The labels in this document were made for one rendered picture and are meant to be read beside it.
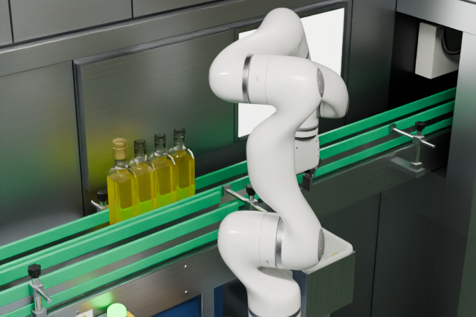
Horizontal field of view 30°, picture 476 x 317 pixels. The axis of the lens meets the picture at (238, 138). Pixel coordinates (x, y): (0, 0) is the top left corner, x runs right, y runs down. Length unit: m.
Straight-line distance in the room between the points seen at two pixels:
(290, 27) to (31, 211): 0.84
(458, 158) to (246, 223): 1.10
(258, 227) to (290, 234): 0.08
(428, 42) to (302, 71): 1.32
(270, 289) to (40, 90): 0.72
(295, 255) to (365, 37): 1.09
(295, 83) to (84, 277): 0.69
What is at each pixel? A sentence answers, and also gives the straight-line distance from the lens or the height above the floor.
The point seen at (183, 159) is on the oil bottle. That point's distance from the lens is 2.23.
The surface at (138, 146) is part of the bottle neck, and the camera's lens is 2.16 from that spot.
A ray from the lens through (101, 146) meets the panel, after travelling 2.26.
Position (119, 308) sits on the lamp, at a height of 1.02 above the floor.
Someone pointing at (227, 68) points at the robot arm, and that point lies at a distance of 1.74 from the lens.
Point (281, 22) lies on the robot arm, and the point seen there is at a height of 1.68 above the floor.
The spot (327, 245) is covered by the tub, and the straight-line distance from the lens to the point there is 2.39.
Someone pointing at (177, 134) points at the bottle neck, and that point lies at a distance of 2.21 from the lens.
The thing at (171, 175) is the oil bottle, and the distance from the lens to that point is 2.22.
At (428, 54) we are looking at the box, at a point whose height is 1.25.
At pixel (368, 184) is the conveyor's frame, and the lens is 2.72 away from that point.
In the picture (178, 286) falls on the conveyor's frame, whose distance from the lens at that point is 2.21.
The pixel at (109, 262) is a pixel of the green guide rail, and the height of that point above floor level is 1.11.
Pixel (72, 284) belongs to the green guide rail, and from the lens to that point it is 2.05.
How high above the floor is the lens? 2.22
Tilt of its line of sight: 25 degrees down
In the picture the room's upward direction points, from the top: straight up
